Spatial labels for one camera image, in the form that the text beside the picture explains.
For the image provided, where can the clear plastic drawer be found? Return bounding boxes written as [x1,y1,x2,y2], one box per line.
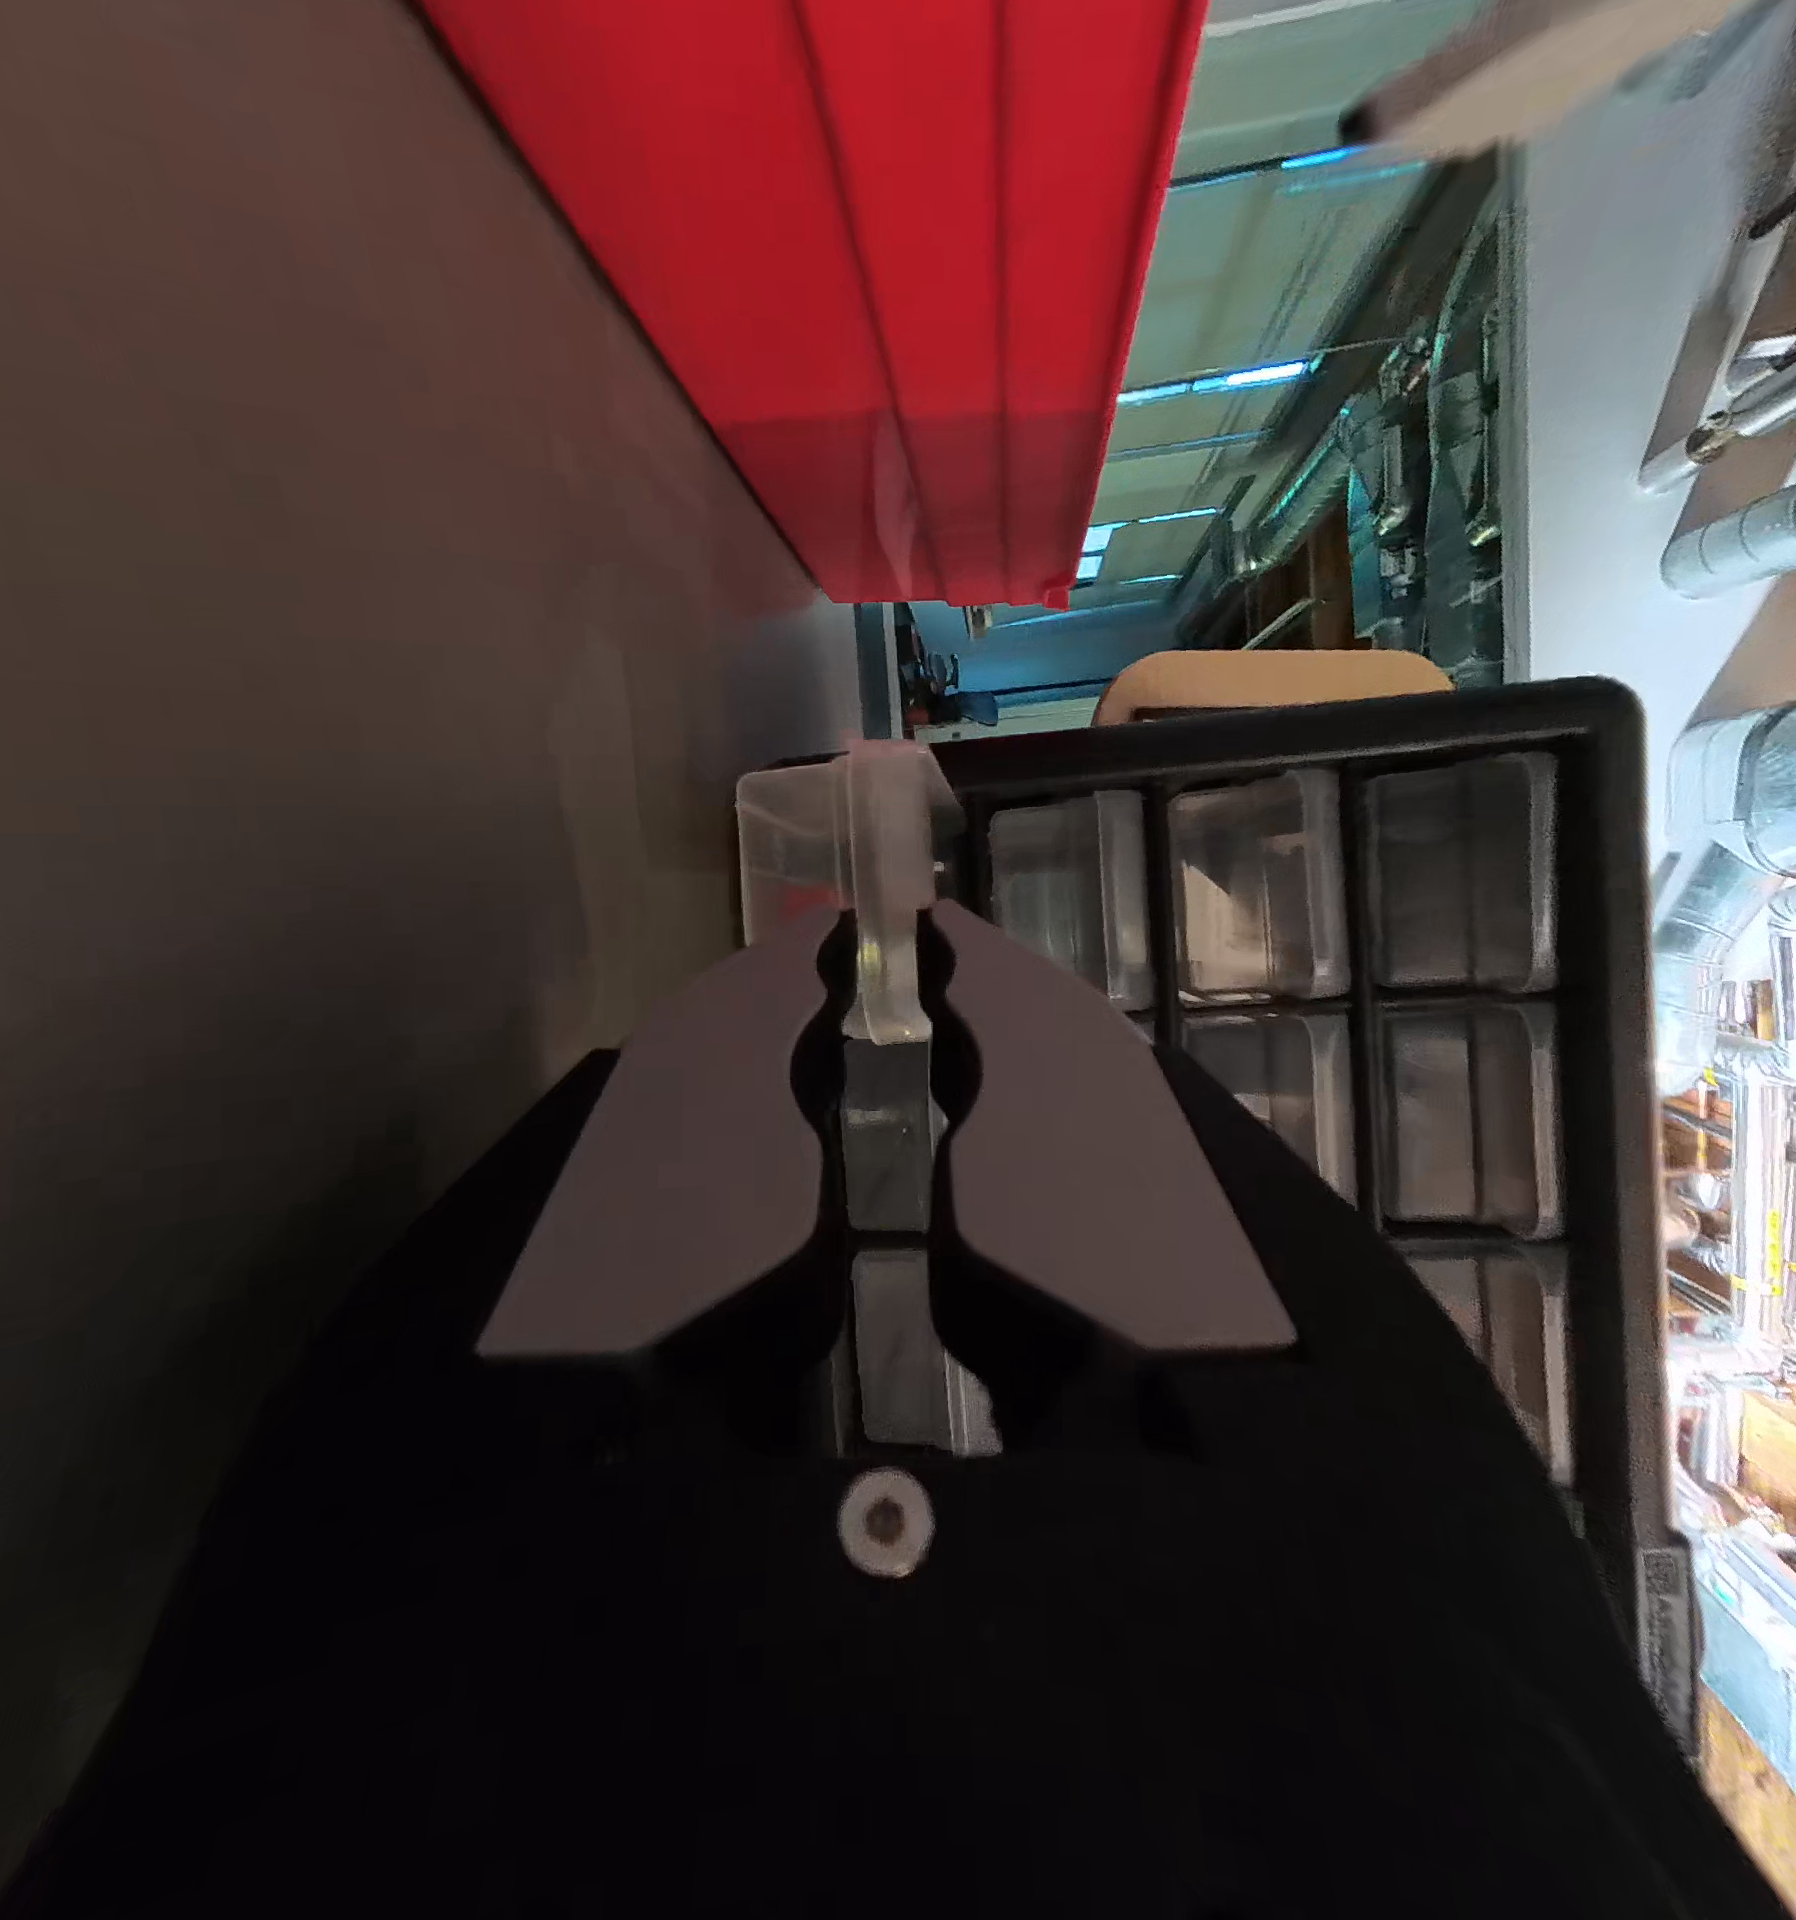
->
[734,744,996,1457]

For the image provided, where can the silver pipe bundle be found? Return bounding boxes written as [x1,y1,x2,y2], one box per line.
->
[1651,302,1796,1350]

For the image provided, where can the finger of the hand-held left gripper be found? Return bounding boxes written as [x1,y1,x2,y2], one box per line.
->
[1346,0,1770,158]

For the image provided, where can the red plastic bin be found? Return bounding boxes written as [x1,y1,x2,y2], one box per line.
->
[421,0,1217,613]

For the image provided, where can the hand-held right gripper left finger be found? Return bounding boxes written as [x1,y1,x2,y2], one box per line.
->
[477,912,855,1365]

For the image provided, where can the black drawer cabinet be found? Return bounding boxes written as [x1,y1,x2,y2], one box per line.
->
[931,676,1703,1757]

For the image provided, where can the metal air duct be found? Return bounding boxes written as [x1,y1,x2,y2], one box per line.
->
[1693,1471,1796,1802]

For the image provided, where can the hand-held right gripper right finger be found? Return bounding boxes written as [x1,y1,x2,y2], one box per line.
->
[917,899,1301,1365]

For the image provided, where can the glass partition wall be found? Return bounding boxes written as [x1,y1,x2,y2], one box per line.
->
[900,0,1516,722]

